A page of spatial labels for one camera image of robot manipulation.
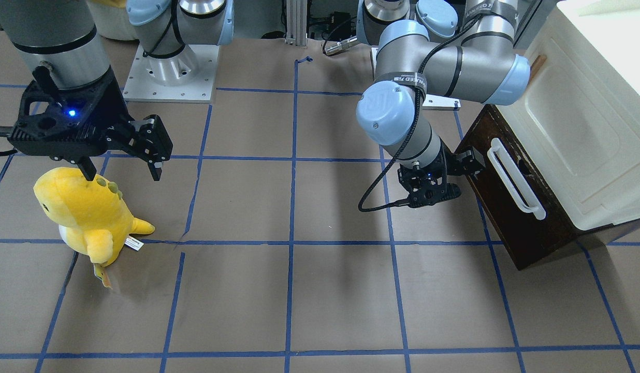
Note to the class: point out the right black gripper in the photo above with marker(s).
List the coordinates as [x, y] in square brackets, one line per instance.
[114, 107]

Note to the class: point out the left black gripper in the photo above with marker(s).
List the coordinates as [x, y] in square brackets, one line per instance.
[448, 160]

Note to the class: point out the white drawer handle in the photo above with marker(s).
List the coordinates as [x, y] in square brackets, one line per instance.
[514, 181]

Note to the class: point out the dark wooden drawer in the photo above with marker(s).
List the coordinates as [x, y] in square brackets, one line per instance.
[509, 184]

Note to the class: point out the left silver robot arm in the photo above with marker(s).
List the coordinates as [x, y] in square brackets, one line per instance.
[424, 49]

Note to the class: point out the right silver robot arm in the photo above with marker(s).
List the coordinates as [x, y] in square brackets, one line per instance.
[65, 36]

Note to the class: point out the dark wooden drawer cabinet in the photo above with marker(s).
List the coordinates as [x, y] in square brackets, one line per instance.
[511, 186]

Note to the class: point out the yellow plush dinosaur toy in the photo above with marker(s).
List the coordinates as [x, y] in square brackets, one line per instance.
[92, 216]

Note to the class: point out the cream plastic storage box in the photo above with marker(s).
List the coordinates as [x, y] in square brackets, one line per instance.
[579, 118]

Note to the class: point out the aluminium frame post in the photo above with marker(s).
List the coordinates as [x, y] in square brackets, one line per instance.
[296, 22]

